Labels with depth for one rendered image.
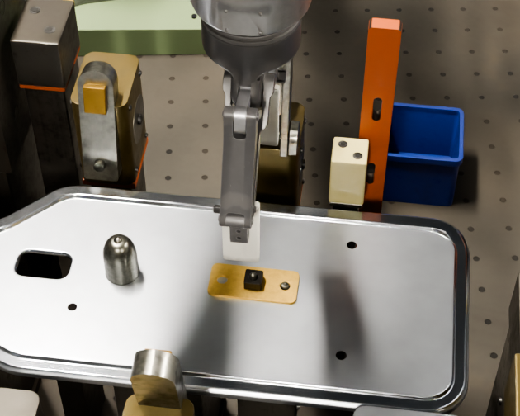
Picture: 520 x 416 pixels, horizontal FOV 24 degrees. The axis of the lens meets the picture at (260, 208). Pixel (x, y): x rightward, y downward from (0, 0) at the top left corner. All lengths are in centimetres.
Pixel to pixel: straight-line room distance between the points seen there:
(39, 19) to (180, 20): 59
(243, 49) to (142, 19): 94
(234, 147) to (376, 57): 26
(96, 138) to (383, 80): 30
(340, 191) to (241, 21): 37
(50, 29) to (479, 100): 76
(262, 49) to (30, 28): 41
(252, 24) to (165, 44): 96
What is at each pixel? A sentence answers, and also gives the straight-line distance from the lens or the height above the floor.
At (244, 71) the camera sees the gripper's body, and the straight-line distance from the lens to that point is 89.
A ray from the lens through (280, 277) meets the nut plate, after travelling 114.
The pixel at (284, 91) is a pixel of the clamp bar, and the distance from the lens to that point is 114.
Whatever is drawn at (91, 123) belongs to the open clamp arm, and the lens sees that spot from 122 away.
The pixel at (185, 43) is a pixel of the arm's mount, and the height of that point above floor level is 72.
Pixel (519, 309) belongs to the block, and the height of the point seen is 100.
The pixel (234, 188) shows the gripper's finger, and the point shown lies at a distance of 91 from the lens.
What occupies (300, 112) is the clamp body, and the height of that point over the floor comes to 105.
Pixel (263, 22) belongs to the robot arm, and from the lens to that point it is 85.
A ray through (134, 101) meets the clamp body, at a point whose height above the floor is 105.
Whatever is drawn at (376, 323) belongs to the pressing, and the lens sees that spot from 112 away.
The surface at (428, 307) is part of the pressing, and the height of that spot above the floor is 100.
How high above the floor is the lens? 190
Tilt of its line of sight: 49 degrees down
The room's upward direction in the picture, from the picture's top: straight up
